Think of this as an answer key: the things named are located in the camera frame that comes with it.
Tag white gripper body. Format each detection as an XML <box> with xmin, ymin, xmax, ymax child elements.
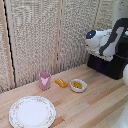
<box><xmin>89</xmin><ymin>49</ymin><xmax>115</xmax><ymax>63</ymax></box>

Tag woven folding screen panel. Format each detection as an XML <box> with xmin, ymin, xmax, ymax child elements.
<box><xmin>2</xmin><ymin>0</ymin><xmax>63</xmax><ymax>88</ymax></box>
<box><xmin>95</xmin><ymin>0</ymin><xmax>116</xmax><ymax>32</ymax></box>
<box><xmin>59</xmin><ymin>0</ymin><xmax>101</xmax><ymax>72</ymax></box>

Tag yellow food pieces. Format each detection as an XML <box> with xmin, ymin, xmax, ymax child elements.
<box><xmin>72</xmin><ymin>80</ymin><xmax>84</xmax><ymax>90</ymax></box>

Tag small white bowl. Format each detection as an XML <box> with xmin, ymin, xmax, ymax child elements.
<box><xmin>69</xmin><ymin>78</ymin><xmax>88</xmax><ymax>94</ymax></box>

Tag yellow bread roll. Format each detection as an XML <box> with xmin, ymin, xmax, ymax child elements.
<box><xmin>54</xmin><ymin>78</ymin><xmax>69</xmax><ymax>89</ymax></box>

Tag pink plastic cup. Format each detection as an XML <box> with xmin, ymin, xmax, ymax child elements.
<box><xmin>38</xmin><ymin>71</ymin><xmax>52</xmax><ymax>92</ymax></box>

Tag white floral rim plate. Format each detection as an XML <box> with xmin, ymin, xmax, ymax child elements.
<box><xmin>8</xmin><ymin>95</ymin><xmax>57</xmax><ymax>128</ymax></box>

